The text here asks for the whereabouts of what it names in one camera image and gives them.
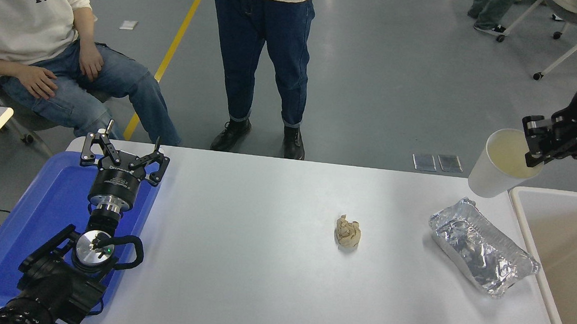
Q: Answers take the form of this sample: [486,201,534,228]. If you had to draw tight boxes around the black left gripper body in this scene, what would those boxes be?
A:
[87,151,147,208]

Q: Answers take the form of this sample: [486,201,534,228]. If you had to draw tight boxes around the white paper cup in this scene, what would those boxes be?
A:
[466,126,547,202]

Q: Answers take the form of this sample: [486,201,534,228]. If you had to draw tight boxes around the person's left hand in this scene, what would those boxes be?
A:
[76,39,106,82]

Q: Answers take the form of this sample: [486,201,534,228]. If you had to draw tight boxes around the person's right hand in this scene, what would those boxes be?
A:
[12,63,60,101]

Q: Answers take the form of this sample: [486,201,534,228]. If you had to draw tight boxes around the blue plastic tray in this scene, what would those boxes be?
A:
[0,146,164,318]

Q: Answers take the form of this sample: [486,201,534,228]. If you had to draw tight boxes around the metal floor plate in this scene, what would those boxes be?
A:
[412,153,438,172]
[437,154,464,173]

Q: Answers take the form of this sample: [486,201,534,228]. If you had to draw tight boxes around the grey-seated wheeled chair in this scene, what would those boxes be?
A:
[0,73,114,150]

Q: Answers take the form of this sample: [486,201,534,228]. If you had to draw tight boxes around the large pale bin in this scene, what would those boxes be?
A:
[501,185,577,324]

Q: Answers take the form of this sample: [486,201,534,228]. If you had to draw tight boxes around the crumpled silver foil tray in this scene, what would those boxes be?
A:
[424,195,545,302]

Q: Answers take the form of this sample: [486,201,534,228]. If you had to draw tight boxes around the crumpled tan paper ball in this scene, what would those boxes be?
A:
[333,214,363,250]

